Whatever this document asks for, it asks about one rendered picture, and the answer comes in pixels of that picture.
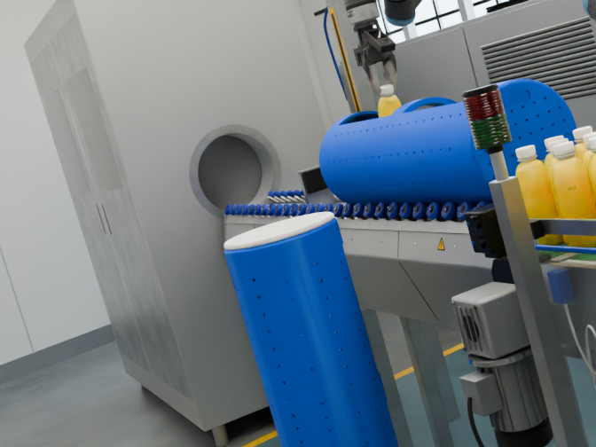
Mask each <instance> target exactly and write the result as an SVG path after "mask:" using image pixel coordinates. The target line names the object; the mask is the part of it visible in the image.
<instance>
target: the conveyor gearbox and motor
mask: <svg viewBox="0 0 596 447"><path fill-rule="evenodd" d="M451 305H452V306H453V309H454V313H455V316H456V319H457V323H458V327H459V332H460V336H461V339H462V342H463V346H464V348H463V349H464V351H465V352H467V353H469V354H468V355H467V360H468V363H469V364H471V365H473V366H476V371H474V372H471V373H469V374H466V375H464V376H462V377H460V382H461V386H462V388H463V392H464V396H465V399H466V402H467V412H468V418H469V421H470V425H471V428H472V430H473V433H474V437H475V439H476V441H477V443H478V445H479V447H484V445H483V443H482V440H481V438H480V436H479V434H478V432H477V429H476V426H475V423H474V417H473V413H475V414H477V415H480V416H483V417H485V416H488V415H489V416H490V422H491V425H492V427H495V428H494V433H495V436H496V439H497V443H498V447H545V446H546V445H547V444H549V442H550V441H551V440H552V439H553V431H552V428H551V424H550V420H549V418H548V417H547V416H546V415H548V411H547V408H546V404H545V398H544V395H543V391H542V388H541V384H540V380H539V377H538V373H537V368H536V364H535V360H534V357H533V353H532V350H531V346H530V343H529V336H528V333H527V329H526V326H525V323H524V319H523V315H522V309H521V305H520V303H519V299H518V295H517V292H516V288H515V285H514V284H507V283H499V282H490V283H488V284H486V285H483V286H479V287H477V288H475V289H472V290H470V291H467V292H465V293H463V294H459V295H456V296H454V297H452V298H451Z"/></svg>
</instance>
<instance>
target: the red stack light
mask: <svg viewBox="0 0 596 447"><path fill-rule="evenodd" d="M462 100H463V102H464V103H463V104H464V107H465V110H466V115H467V120H468V121H469V122H471V121H476V120H481V119H484V118H487V117H491V116H494V115H497V114H502V113H503V112H504V111H505V108H504V104H503V100H502V98H501V93H500V89H497V90H494V91H490V92H487V93H484V94H481V95H477V96H473V97H470V98H463V99H462Z"/></svg>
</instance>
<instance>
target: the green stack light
mask: <svg viewBox="0 0 596 447"><path fill-rule="evenodd" d="M468 124H469V128H470V131H471V132H472V133H471V135H472V139H473V141H474V148H475V150H482V149H487V148H491V147H494V146H498V145H502V144H505V143H508V142H510V141H512V140H513V139H512V137H511V136H512V135H511V133H510V132H511V131H510V128H509V124H508V120H507V117H506V113H505V112H503V113H502V114H497V115H494V116H491V117H487V118H484V119H481V120H476V121H471V122H469V123H468Z"/></svg>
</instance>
